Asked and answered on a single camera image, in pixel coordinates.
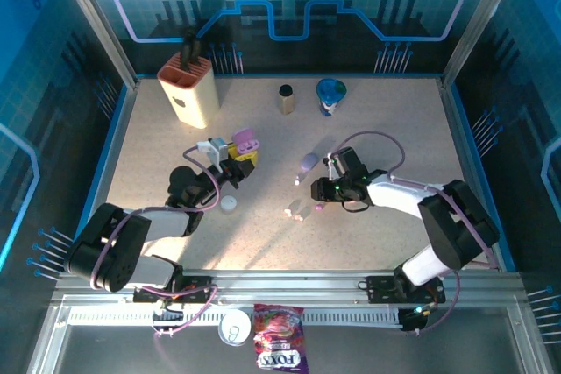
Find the aluminium frame rail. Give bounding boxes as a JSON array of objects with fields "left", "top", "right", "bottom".
[{"left": 52, "top": 267, "right": 527, "bottom": 305}]

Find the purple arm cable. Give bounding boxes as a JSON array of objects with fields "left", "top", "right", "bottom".
[
  {"left": 326, "top": 130, "right": 501, "bottom": 336},
  {"left": 89, "top": 145, "right": 221, "bottom": 339}
]

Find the beige bottle black cap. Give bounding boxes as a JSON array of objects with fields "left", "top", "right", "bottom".
[{"left": 277, "top": 83, "right": 296, "bottom": 116}]

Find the beige knife block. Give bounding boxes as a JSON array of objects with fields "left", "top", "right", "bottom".
[{"left": 156, "top": 51, "right": 221, "bottom": 130}]

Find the blue yogurt cup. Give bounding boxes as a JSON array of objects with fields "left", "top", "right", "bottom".
[{"left": 316, "top": 78, "right": 348, "bottom": 117}]

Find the fruit candy bag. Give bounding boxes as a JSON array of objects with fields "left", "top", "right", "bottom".
[{"left": 252, "top": 302, "right": 310, "bottom": 374}]

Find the aluminium frame post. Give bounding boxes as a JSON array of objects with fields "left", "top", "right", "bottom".
[
  {"left": 440, "top": 0, "right": 529, "bottom": 88},
  {"left": 47, "top": 0, "right": 139, "bottom": 88}
]

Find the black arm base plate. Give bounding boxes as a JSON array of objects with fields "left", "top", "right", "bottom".
[
  {"left": 365, "top": 274, "right": 447, "bottom": 305},
  {"left": 132, "top": 274, "right": 216, "bottom": 305}
]

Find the slotted cable tray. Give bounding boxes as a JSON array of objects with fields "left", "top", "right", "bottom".
[{"left": 65, "top": 307, "right": 404, "bottom": 327}]

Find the purple earbud charging case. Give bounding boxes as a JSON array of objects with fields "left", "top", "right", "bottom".
[{"left": 231, "top": 127, "right": 261, "bottom": 157}]

